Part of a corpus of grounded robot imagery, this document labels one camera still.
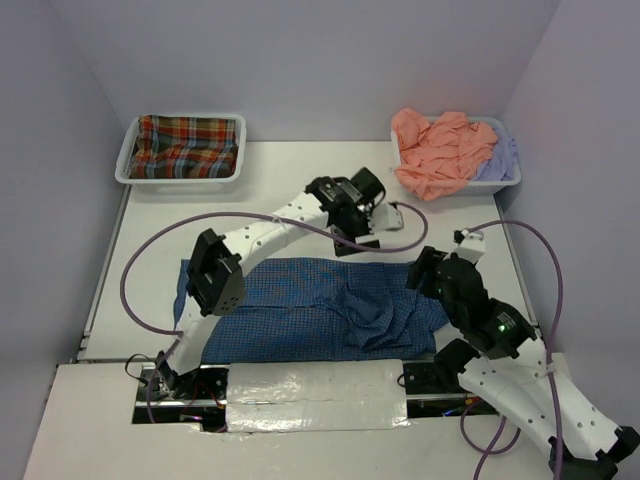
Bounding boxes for blue checked long sleeve shirt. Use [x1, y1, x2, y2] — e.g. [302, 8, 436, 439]
[201, 258, 449, 364]

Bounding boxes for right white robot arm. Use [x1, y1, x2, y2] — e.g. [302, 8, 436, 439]
[407, 246, 639, 479]

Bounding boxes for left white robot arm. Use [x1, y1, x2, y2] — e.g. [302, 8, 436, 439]
[158, 168, 385, 399]

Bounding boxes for right white plastic basket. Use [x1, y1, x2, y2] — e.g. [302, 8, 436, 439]
[391, 116, 521, 196]

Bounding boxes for white plastic basket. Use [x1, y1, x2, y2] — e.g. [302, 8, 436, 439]
[391, 116, 521, 196]
[115, 113, 247, 186]

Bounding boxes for salmon orange shirt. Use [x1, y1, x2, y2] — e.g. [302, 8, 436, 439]
[391, 108, 499, 201]

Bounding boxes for lavender shirt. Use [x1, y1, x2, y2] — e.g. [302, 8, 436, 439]
[472, 126, 519, 182]

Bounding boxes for silver foil tape sheet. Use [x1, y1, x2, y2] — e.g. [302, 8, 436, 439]
[225, 360, 410, 433]

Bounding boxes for left white plastic basket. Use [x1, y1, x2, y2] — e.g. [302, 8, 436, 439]
[115, 113, 247, 186]

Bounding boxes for orange plaid folded shirt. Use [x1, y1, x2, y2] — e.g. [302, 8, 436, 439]
[129, 115, 239, 180]

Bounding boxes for white cardboard front cover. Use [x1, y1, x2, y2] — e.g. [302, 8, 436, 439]
[24, 363, 479, 479]

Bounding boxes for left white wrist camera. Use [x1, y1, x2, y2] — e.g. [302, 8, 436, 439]
[371, 202, 404, 233]

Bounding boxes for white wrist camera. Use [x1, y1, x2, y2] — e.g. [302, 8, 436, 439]
[452, 229, 486, 264]
[371, 202, 404, 233]

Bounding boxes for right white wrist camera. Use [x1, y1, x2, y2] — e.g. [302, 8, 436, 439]
[452, 229, 486, 264]

